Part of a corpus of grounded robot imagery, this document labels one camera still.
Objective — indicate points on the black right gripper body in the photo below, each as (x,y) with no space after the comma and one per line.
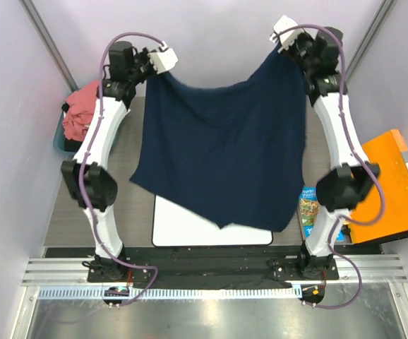
(301,51)

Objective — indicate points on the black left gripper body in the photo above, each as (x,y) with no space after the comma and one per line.
(142,68)

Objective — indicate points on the navy blue t-shirt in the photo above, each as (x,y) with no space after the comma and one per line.
(232,155)

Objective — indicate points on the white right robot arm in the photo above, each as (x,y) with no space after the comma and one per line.
(351,175)

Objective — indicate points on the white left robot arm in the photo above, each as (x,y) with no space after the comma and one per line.
(86,176)

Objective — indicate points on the pink crumpled t-shirt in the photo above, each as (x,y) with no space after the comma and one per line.
(80,112)

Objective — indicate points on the teal laundry basket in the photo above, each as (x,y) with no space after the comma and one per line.
(59,136)

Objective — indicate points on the colourful picture book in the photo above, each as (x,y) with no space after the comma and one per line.
(308,210)

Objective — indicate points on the white mat with black border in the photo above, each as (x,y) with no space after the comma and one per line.
(174,225)

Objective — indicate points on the orange board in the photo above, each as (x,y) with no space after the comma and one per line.
(386,150)

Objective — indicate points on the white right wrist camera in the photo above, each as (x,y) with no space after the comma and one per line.
(285,32)

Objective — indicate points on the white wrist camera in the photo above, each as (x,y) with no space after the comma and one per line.
(163,61)
(285,32)

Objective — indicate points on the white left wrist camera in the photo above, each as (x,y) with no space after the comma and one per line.
(163,61)

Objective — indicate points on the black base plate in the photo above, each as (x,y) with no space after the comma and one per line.
(215,268)

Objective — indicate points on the white slotted cable duct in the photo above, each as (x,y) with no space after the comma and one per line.
(121,293)

